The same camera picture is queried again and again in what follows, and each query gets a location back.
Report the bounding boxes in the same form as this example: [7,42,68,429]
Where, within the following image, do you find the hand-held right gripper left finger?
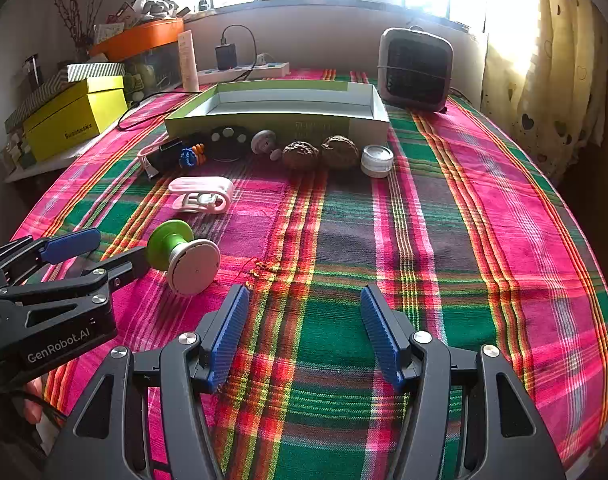
[44,284,251,480]

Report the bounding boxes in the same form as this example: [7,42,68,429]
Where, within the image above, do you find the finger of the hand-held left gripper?
[0,246,150,336]
[0,228,102,291]

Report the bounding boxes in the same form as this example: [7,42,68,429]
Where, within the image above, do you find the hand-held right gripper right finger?
[360,284,567,480]

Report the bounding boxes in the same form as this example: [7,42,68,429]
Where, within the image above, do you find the green white spool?
[146,220,222,297]

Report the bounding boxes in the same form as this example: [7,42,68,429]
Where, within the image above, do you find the pink plastic clip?
[168,176,235,214]

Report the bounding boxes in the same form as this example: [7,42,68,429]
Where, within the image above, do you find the black bike light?
[148,136,195,177]

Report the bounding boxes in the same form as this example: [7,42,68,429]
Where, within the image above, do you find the orange earplugs blue cord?
[179,143,207,170]

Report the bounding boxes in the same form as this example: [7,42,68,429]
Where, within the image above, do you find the black round button disc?
[209,125,251,162]

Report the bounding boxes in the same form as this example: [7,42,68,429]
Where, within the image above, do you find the small white jar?
[360,144,395,178]

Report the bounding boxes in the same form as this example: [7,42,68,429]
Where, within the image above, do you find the white mushroom-shaped knob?
[250,130,281,160]

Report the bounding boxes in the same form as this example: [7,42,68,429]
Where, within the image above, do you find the brown walnut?
[283,141,319,171]
[320,135,359,170]

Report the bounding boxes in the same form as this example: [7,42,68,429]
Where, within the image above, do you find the green white cardboard box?
[164,79,391,147]

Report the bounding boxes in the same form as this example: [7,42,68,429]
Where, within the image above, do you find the person's left hand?
[22,377,47,426]

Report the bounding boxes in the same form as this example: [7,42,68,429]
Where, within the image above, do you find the plaid tablecloth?
[11,67,608,480]

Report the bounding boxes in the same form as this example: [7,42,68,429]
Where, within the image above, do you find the yellow box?
[22,76,129,162]

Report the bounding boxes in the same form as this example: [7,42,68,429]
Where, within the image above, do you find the green patterned box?
[4,71,79,133]

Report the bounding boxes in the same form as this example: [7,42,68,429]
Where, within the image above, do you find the dark pump bottle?
[22,54,45,92]

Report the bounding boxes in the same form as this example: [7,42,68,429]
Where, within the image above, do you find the green striped box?
[66,62,127,82]

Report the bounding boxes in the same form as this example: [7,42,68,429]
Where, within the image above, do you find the clear storage container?
[122,42,185,101]

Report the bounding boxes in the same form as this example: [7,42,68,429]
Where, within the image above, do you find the cream tube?
[179,30,201,93]

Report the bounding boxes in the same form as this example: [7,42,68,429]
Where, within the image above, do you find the orange box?
[90,17,185,62]

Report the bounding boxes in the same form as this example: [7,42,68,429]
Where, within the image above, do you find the black charger adapter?
[215,44,238,71]

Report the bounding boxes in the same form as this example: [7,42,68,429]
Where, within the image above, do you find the dried branches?
[44,0,114,51]

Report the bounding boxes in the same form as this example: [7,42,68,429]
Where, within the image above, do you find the white power strip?
[196,61,291,84]

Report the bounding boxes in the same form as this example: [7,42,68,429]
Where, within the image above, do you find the white paper bundle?
[141,0,183,20]

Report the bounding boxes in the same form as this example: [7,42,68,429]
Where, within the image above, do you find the grey portable heater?
[377,26,455,112]

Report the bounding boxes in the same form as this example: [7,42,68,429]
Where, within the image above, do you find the cream heart print curtain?
[481,0,608,186]

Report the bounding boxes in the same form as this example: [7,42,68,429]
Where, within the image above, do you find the black charger cable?
[118,24,259,132]

